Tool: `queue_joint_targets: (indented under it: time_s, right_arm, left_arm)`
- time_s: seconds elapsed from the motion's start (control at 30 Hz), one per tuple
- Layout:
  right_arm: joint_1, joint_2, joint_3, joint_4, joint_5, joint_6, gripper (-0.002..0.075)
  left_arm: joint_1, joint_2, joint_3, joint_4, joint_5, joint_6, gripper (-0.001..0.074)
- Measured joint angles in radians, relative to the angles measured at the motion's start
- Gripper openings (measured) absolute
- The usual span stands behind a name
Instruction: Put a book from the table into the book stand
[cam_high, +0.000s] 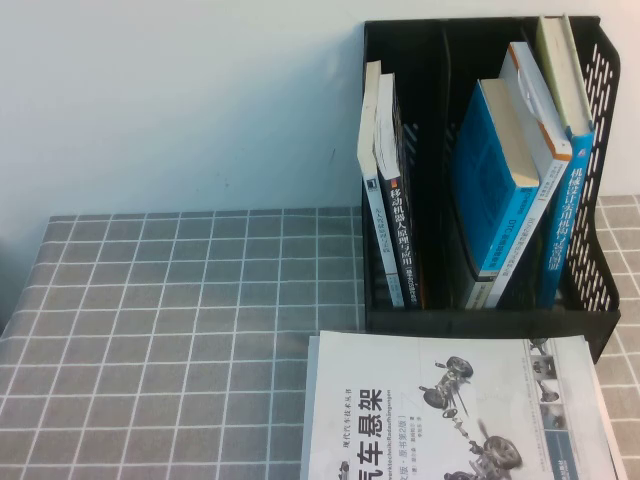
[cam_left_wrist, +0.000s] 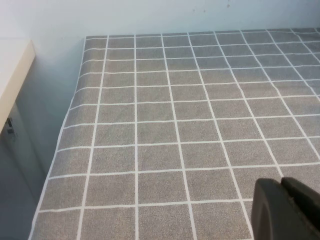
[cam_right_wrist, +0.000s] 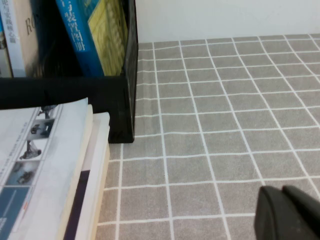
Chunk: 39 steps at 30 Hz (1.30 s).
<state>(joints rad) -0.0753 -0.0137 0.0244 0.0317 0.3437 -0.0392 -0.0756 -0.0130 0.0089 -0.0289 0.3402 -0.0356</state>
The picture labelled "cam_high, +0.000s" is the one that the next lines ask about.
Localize grey checked tablecloth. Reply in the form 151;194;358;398
0;193;640;480

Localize black plastic book stand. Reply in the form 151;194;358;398
362;14;624;364

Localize white car suspension book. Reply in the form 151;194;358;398
299;328;629;480

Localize blue spine mechanical design book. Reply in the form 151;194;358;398
534;14;596;306

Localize thin white spine book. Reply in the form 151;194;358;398
356;59;406;309

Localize blue cover paperback book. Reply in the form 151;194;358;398
452;78;541;310

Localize white book orange stripe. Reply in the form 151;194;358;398
487;41;574;309

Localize black spine robot book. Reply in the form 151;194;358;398
374;73;419;310

